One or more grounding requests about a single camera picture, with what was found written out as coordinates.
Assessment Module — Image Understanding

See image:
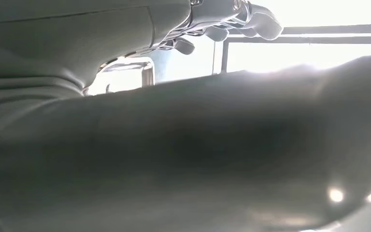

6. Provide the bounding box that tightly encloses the dark window frame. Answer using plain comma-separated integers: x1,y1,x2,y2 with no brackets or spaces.
213,23,371,75

